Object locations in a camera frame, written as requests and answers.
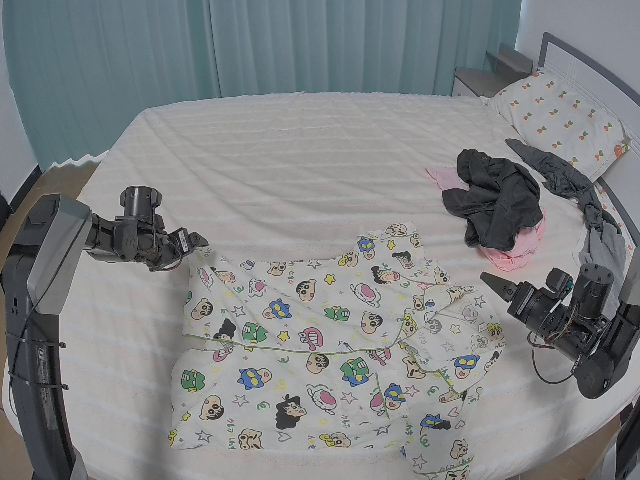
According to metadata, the pink garment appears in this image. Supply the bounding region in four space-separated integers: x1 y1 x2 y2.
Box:
425 165 547 273

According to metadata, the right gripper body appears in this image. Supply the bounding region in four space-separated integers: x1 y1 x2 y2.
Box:
507 282 566 334

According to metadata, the blue-green curtain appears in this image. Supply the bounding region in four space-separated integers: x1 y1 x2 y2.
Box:
0 0 523 166

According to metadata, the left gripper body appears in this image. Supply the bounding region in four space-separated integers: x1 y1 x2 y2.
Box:
159 225 193 266

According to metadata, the black garment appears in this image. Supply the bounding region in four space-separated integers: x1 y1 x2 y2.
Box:
442 148 545 251

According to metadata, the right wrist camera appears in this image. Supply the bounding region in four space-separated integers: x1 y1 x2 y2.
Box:
545 268 572 296

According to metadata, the white printed pillow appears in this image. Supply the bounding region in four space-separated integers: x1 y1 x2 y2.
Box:
487 68 632 183

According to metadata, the bed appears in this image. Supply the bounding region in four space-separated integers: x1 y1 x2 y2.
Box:
0 32 640 480

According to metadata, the dark grey garment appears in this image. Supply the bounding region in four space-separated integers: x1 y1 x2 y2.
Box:
505 138 623 234

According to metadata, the white printed pyjama top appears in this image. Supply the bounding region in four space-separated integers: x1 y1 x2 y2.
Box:
167 220 506 480

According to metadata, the grey bedside table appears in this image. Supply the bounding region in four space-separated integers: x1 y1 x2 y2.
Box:
452 43 533 99

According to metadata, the black cable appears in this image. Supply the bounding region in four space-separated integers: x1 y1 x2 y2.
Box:
527 330 583 386

